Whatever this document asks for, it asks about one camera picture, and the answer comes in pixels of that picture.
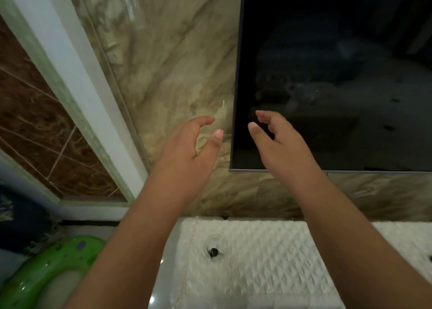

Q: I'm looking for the person's right hand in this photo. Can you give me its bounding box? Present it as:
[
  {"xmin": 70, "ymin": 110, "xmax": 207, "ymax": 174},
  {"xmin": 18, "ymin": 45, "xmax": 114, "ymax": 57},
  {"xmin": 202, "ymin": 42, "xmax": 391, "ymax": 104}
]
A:
[{"xmin": 248, "ymin": 110, "xmax": 327, "ymax": 186}]

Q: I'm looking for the person's left hand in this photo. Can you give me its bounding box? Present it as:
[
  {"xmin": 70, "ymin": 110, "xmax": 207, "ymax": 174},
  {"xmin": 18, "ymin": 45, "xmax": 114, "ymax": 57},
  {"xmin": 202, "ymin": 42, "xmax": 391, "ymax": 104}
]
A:
[{"xmin": 146, "ymin": 116, "xmax": 224, "ymax": 198}]

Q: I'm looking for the person's right forearm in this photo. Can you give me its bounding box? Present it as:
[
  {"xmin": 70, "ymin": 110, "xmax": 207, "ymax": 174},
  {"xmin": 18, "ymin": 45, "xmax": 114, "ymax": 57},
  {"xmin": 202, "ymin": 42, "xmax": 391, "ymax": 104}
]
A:
[{"xmin": 269, "ymin": 175, "xmax": 432, "ymax": 309}]

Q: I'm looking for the person's left forearm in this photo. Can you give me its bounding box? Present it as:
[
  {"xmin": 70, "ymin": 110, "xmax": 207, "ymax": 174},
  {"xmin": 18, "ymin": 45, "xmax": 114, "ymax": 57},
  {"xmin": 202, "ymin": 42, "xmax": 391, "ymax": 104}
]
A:
[{"xmin": 64, "ymin": 177, "xmax": 215, "ymax": 309}]

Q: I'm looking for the black flat television screen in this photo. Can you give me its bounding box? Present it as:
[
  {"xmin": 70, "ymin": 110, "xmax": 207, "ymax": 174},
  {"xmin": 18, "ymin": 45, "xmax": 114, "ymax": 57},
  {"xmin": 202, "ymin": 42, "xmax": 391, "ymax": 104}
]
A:
[{"xmin": 229, "ymin": 0, "xmax": 432, "ymax": 174}]

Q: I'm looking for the white textured cloth cover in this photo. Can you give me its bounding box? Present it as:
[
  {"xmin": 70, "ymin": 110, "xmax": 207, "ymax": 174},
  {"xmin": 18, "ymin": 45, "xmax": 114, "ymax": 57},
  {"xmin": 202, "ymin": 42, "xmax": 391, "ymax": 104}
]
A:
[{"xmin": 170, "ymin": 216, "xmax": 432, "ymax": 309}]

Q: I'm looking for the dark blue patterned cloth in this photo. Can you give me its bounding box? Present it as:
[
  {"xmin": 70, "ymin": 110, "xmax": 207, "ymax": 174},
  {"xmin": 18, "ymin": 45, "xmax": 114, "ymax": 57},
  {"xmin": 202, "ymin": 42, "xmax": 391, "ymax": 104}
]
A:
[{"xmin": 0, "ymin": 180, "xmax": 63, "ymax": 256}]

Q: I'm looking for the green child toilet seat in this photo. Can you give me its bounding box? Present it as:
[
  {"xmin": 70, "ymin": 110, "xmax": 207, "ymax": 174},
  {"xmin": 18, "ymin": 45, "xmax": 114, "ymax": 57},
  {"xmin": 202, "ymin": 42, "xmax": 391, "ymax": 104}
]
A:
[{"xmin": 0, "ymin": 236, "xmax": 107, "ymax": 309}]

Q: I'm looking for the white window frame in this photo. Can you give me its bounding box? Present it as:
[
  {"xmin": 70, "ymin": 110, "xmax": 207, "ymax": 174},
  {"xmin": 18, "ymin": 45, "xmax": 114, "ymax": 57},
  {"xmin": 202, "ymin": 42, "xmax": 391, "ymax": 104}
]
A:
[{"xmin": 0, "ymin": 0, "xmax": 149, "ymax": 222}]

